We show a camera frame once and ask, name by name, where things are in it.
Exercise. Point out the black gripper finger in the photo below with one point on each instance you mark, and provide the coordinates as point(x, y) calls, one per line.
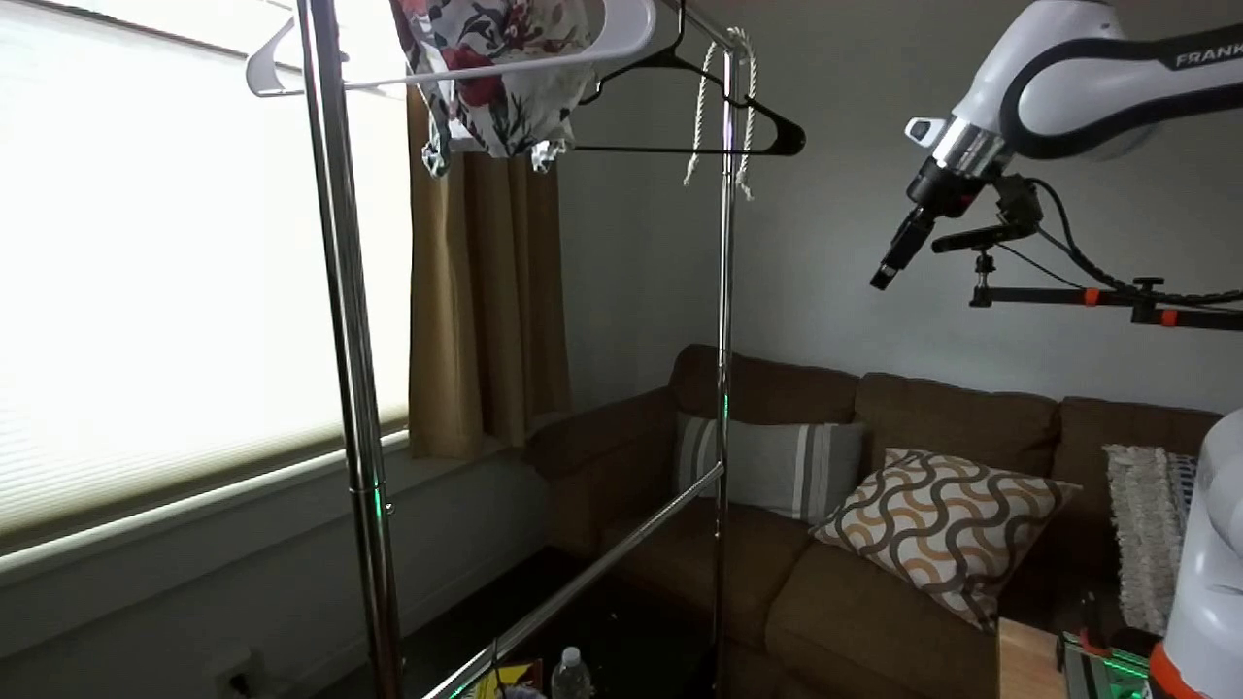
point(918, 242)
point(896, 258)

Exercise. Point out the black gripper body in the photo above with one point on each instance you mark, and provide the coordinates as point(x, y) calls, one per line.
point(953, 191)

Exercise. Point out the black coat hanger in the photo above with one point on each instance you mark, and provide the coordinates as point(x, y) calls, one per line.
point(779, 137)

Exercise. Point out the white plastic coat hanger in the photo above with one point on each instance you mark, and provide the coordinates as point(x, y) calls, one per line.
point(633, 34)

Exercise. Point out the grey striped pillow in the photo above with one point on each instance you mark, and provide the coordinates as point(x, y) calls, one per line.
point(779, 469)

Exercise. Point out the wavy pattern throw pillow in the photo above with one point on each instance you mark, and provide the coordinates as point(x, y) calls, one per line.
point(945, 525)

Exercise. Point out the brown fabric sofa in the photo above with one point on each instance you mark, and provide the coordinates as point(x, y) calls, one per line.
point(855, 625)

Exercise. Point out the white knit blanket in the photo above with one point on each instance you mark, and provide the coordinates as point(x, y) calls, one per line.
point(1147, 530)

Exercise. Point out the mustard brown curtain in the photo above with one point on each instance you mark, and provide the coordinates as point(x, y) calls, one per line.
point(487, 314)

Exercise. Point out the floral print garment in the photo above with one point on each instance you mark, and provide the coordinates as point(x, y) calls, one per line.
point(506, 90)

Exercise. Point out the wooden table block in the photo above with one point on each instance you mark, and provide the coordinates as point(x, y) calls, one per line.
point(1025, 662)

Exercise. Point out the green item on table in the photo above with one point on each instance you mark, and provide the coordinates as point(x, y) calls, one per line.
point(1107, 671)

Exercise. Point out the clear plastic bottle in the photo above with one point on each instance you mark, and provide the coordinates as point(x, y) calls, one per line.
point(574, 678)

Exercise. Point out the chrome garment rack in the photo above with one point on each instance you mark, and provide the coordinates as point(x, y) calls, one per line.
point(347, 323)

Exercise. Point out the yellow item on floor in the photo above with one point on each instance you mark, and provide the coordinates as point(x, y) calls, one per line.
point(506, 680)

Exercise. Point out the white window blind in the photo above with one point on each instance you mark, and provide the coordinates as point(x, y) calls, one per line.
point(167, 258)

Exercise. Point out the black exterior camera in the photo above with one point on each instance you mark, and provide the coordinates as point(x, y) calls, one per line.
point(974, 240)

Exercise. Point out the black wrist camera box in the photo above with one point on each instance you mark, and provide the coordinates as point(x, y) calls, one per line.
point(1020, 205)

